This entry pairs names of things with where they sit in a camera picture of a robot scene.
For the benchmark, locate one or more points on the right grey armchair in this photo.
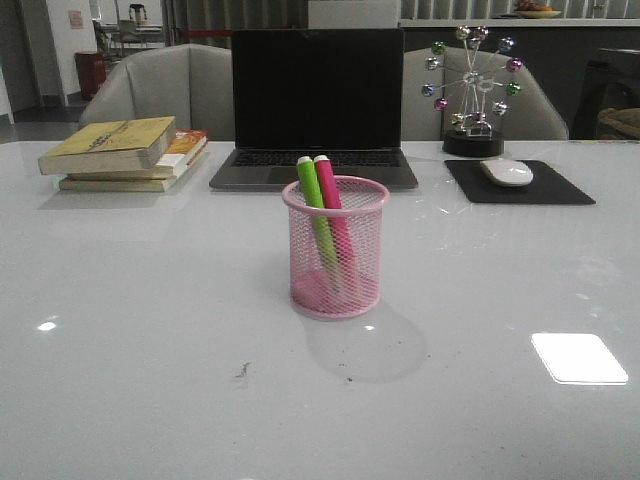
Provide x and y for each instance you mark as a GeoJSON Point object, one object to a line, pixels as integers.
{"type": "Point", "coordinates": [429, 98]}

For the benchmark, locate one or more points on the bottom cream book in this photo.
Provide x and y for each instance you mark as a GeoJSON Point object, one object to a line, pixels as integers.
{"type": "Point", "coordinates": [120, 185]}

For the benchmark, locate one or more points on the pink mesh pen holder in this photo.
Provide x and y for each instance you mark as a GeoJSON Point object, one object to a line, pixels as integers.
{"type": "Point", "coordinates": [334, 254]}

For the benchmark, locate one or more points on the ferris wheel desk toy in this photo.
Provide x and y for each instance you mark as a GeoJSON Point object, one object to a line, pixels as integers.
{"type": "Point", "coordinates": [484, 87]}

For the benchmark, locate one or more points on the white counter shelf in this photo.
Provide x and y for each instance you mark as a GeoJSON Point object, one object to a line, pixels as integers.
{"type": "Point", "coordinates": [522, 23]}

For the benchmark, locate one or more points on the yellow top book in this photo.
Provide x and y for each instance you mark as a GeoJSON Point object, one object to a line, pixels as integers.
{"type": "Point", "coordinates": [112, 146]}

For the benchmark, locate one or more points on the grey laptop computer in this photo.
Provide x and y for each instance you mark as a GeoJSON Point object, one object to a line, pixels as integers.
{"type": "Point", "coordinates": [332, 92]}

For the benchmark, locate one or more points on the left grey armchair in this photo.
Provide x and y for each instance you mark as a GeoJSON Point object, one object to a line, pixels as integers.
{"type": "Point", "coordinates": [191, 82]}

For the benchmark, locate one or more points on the white computer mouse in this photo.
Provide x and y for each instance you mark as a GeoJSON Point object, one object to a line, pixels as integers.
{"type": "Point", "coordinates": [507, 172]}

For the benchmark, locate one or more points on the grey armchair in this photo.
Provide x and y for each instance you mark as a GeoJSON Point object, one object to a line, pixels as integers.
{"type": "Point", "coordinates": [191, 82]}
{"type": "Point", "coordinates": [429, 98]}

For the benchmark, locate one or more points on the orange middle book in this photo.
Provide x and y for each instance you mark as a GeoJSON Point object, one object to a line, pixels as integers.
{"type": "Point", "coordinates": [183, 151]}

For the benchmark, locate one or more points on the black mouse pad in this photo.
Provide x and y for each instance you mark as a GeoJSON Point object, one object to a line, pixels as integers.
{"type": "Point", "coordinates": [548, 187]}

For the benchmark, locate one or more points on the fruit bowl on counter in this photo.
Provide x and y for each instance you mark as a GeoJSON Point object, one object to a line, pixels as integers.
{"type": "Point", "coordinates": [533, 10]}

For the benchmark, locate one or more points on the red trash bin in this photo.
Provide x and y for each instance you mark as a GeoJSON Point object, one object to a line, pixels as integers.
{"type": "Point", "coordinates": [90, 67]}

